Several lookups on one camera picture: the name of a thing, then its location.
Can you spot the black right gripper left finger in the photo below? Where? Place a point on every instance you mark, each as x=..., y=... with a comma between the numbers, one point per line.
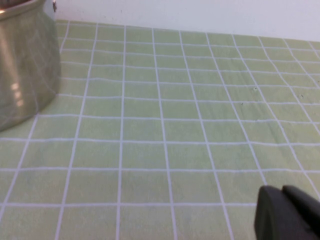
x=272, y=215

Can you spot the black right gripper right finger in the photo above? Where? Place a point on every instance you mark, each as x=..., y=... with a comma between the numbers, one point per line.
x=308, y=212

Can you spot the green checked tablecloth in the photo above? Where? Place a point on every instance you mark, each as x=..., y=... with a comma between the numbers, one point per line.
x=160, y=125

